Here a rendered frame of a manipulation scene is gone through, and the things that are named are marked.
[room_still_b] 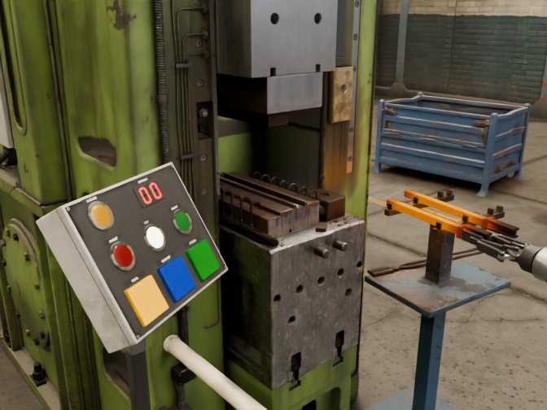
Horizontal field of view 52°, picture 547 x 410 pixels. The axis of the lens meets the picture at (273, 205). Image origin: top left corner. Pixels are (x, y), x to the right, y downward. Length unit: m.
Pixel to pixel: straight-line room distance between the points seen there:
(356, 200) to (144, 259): 1.08
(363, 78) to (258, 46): 0.60
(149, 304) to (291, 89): 0.71
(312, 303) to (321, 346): 0.17
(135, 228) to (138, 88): 0.41
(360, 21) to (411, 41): 8.75
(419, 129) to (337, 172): 3.55
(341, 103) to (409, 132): 3.66
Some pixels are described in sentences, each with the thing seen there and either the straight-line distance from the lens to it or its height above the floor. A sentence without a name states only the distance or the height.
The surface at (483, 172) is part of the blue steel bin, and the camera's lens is 5.20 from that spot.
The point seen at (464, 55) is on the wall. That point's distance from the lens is 10.06.
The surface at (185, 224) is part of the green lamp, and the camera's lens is 1.24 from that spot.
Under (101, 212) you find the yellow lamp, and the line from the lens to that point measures 1.09.
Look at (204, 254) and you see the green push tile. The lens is 1.24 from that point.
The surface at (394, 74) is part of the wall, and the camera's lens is 10.88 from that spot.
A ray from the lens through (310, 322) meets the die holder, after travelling 1.72.
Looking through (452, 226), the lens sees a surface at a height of 0.92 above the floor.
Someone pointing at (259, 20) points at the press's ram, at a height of 1.50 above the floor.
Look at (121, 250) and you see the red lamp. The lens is 1.09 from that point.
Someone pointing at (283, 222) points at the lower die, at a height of 0.96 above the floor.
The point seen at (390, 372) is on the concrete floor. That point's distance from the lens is 2.66.
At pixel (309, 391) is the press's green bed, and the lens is 1.87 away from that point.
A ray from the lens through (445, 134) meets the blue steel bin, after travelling 5.30.
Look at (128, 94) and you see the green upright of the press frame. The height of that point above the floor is 1.33.
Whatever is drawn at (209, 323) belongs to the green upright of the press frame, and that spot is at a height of 0.63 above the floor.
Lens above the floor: 1.52
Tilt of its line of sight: 19 degrees down
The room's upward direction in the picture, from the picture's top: straight up
